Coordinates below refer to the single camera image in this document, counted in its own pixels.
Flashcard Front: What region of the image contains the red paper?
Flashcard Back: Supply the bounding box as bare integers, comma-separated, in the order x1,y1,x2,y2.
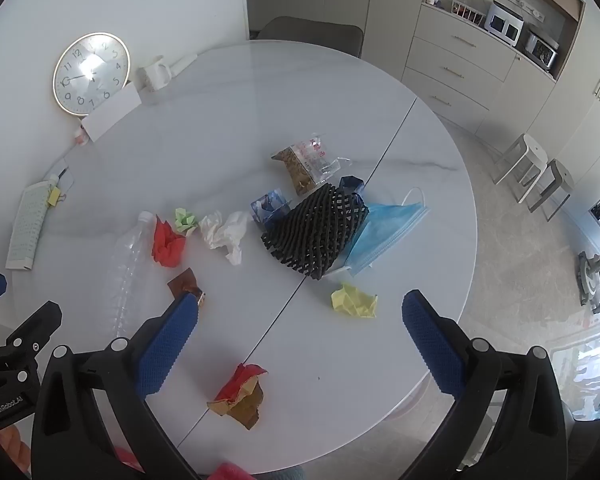
151,215,187,267

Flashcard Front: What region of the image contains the white countertop oven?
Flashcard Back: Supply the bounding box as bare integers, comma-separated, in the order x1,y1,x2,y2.
484,1,525,47

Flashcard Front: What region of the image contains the blue printed crumpled wrapper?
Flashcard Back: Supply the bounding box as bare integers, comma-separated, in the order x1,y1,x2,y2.
250,188,293,226

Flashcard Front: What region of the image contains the white mug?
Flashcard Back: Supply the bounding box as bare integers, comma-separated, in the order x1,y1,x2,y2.
139,56,173,92

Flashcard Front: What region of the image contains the round white wall clock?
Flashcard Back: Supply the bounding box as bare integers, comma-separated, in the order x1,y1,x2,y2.
52,32,131,117

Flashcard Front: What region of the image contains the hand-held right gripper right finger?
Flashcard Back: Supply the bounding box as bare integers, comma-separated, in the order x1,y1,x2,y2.
401,289,573,480

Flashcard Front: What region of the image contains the beige cabinet drawer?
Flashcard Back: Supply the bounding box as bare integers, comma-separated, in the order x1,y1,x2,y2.
411,6,518,82
400,67,493,136
405,36,506,111

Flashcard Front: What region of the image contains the red and brown wrapper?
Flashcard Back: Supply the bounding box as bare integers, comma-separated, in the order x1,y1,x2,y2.
206,362,269,431

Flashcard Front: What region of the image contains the clear plastic bottle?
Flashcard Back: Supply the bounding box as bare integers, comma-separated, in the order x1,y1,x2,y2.
100,211,157,338

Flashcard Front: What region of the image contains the small brown wrapper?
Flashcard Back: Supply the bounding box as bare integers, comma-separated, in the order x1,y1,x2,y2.
167,267,207,307

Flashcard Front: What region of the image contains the silver countertop oven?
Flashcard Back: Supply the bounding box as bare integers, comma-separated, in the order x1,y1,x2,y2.
522,27,561,71

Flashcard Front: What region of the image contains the wire spice rack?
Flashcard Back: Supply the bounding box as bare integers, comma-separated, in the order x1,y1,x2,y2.
449,0,485,26

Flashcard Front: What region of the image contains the black foam net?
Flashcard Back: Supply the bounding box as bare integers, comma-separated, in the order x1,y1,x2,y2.
261,183,370,281

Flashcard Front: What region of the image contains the grey metal floor stand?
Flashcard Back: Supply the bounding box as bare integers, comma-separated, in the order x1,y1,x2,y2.
577,240,600,313

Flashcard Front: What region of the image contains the white rolled tube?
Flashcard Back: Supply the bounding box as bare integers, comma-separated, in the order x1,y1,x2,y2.
167,52,198,75

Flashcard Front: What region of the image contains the person's left hand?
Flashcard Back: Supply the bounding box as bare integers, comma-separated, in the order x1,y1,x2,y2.
0,424,32,478

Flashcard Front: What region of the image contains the green crumpled paper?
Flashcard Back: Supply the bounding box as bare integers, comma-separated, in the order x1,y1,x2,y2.
174,207,200,236

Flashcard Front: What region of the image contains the white card box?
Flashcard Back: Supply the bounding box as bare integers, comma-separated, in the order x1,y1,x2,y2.
80,82,142,142

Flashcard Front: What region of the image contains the white tissue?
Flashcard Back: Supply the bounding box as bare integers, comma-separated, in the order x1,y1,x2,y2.
199,210,253,266

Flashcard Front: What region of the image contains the white stool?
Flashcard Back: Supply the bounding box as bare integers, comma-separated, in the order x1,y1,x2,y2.
494,133,550,203

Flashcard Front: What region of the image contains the yellow paper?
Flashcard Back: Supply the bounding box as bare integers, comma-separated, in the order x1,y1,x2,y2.
331,282,378,319

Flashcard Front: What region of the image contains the beige tall cabinet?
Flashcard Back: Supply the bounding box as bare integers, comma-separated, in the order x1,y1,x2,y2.
475,10,600,186

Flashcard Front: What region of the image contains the dark blue crumpled paper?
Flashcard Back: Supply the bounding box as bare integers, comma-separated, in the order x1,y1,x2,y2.
339,175,366,206

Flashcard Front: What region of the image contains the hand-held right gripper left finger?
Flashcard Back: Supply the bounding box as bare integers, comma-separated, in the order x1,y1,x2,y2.
30,291,203,480

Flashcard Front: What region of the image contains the blue face mask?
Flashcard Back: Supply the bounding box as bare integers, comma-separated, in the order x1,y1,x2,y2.
330,187,430,278

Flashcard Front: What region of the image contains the grey stool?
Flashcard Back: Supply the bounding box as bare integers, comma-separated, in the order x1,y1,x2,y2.
527,158,575,221

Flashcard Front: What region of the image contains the clear snack bag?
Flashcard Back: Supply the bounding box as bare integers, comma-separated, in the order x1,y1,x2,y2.
271,132,353,197

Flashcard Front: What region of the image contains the white wall hook rail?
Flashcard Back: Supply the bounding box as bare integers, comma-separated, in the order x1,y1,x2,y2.
490,0,548,23

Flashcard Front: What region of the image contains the patterned floor rug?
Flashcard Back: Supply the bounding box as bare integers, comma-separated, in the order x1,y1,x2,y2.
550,327,600,421

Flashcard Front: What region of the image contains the grey chair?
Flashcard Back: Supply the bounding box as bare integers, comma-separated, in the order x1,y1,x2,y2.
256,16,365,58

